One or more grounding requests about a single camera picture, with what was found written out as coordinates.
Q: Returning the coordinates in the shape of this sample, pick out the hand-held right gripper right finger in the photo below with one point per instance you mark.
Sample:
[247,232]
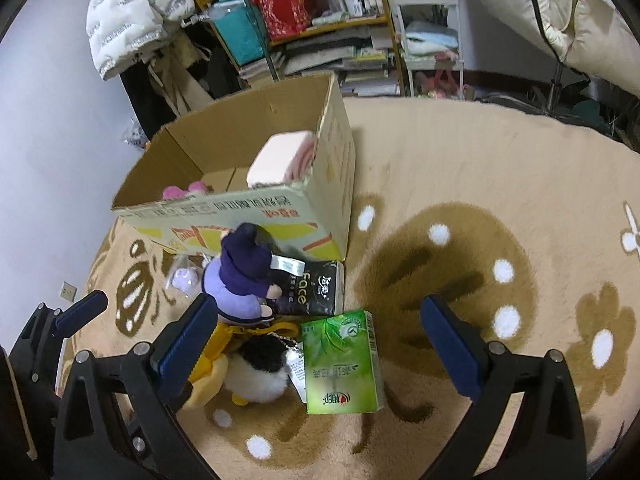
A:
[450,345]

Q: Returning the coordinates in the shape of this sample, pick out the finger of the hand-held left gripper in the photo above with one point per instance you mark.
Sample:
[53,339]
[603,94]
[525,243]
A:
[82,308]

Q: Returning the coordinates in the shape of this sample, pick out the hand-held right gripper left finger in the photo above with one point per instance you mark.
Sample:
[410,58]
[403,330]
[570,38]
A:
[186,342]

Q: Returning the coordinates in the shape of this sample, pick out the yellow plush toy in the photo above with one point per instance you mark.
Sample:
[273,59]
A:
[205,387]

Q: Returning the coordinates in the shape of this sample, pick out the purple plush doll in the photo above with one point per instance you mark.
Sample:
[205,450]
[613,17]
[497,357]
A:
[240,265]

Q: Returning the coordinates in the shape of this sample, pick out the printed cardboard box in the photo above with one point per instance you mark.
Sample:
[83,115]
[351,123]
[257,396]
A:
[280,210]

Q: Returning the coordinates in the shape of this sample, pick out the small purple toy in bag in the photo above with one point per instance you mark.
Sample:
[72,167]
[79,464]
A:
[184,277]

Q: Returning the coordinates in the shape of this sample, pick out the black and white plush toy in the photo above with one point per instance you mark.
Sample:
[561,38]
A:
[260,380]

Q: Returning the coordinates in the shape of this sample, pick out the green tissue pack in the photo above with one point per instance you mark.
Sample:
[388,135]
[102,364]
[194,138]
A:
[340,360]

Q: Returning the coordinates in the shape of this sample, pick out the black tissue pack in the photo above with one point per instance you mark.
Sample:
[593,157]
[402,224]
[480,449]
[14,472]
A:
[320,290]

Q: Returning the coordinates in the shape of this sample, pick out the pink plush toy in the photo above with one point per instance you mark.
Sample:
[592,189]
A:
[175,192]

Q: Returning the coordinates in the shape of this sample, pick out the beige brown patterned rug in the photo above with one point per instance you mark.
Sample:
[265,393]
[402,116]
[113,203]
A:
[450,170]

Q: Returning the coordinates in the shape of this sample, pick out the white patterned plastic bag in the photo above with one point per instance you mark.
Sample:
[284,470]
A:
[135,135]

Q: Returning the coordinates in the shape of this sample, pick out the pink tissue pack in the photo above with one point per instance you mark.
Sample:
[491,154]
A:
[275,157]

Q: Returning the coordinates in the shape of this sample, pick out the beige canvas bag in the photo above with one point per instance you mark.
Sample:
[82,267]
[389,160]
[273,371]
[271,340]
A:
[175,80]

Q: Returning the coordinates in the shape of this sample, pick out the black metal stand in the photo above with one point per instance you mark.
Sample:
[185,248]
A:
[554,87]

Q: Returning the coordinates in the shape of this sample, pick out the white puffer jacket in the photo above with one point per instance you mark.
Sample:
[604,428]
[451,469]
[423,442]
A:
[125,15]

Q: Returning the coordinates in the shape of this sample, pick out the light blue folded cloth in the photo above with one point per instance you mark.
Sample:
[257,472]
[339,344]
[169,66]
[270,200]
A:
[430,35]

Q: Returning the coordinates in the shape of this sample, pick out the stack of books and papers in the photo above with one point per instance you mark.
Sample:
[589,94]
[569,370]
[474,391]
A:
[325,55]

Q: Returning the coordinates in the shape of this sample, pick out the teal storage box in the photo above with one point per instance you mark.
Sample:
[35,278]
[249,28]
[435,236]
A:
[237,30]

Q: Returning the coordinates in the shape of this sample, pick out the white trolley cart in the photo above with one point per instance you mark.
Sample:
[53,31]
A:
[400,20]

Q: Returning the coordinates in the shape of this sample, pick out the red patterned bag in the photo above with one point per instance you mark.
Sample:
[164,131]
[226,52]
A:
[282,10]

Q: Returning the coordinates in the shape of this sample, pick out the beige quilted bedding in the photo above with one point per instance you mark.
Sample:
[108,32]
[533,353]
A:
[565,5]

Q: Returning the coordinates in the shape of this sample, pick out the white wall socket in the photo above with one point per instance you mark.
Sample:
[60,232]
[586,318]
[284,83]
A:
[68,292]

